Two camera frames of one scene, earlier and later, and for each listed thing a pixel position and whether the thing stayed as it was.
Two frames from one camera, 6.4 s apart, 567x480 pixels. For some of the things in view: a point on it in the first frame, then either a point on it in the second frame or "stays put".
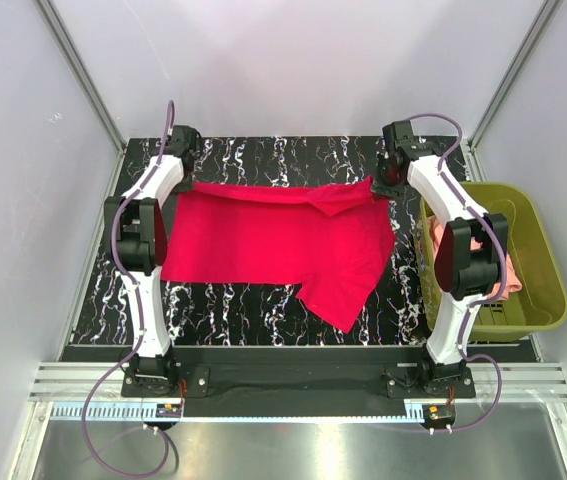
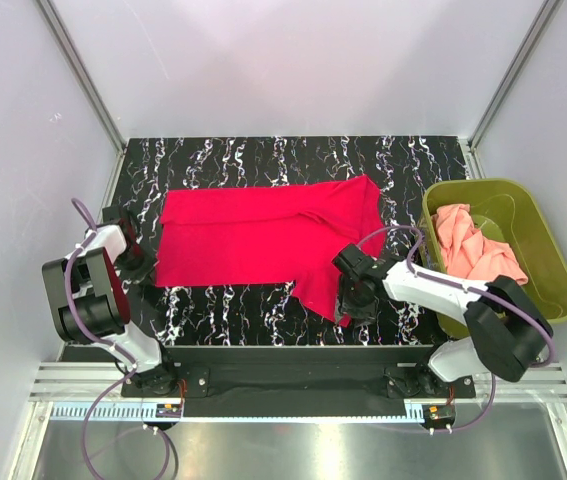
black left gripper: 185,187 -> 139,274
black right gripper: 381,189 -> 345,306
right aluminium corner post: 471,163 stays put
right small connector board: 438,413 stays put
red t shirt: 333,242 stays put
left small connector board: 168,410 stays put
